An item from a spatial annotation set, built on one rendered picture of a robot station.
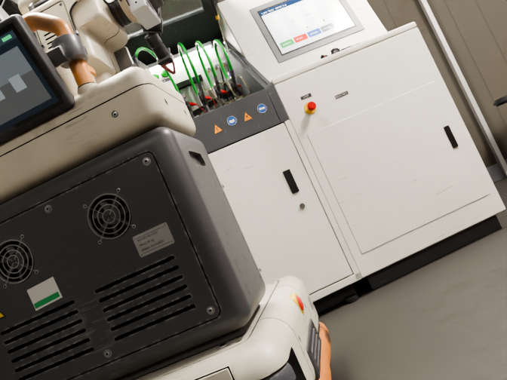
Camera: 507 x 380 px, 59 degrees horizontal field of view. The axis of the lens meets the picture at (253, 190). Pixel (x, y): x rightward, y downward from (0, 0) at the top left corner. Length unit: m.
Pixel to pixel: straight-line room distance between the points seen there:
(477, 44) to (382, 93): 2.02
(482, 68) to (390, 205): 2.18
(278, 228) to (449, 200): 0.74
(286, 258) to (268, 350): 1.10
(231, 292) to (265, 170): 1.10
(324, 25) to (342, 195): 0.92
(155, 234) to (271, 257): 1.06
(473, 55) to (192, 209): 3.37
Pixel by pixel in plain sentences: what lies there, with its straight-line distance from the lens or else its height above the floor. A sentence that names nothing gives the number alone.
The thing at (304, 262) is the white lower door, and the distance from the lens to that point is 1.85.
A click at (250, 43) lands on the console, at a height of 1.27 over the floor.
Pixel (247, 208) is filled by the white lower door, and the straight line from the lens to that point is 1.83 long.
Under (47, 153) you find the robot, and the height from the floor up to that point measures 0.73.
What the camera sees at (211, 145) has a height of 0.81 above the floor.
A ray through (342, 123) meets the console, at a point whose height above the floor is 0.69.
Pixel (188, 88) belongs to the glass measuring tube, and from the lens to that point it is 2.46.
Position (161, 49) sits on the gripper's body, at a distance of 2.05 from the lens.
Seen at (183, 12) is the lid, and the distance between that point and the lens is 2.49.
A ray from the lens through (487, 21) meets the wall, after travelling 4.06.
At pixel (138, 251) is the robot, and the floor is 0.49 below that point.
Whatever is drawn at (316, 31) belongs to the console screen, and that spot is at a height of 1.19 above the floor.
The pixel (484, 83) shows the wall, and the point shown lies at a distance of 3.94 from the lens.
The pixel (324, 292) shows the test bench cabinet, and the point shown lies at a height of 0.08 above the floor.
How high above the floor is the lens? 0.46
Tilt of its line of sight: 4 degrees up
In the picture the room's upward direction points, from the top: 24 degrees counter-clockwise
